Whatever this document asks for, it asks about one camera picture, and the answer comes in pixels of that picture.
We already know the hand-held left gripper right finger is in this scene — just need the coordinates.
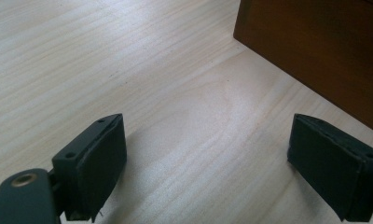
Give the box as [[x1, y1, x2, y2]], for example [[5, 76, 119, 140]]
[[286, 113, 373, 223]]

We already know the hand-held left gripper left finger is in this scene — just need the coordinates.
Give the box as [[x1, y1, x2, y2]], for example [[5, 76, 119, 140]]
[[51, 113, 128, 223]]

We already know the brown wooden box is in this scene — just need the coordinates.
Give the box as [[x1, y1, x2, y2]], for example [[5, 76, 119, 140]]
[[232, 0, 373, 137]]

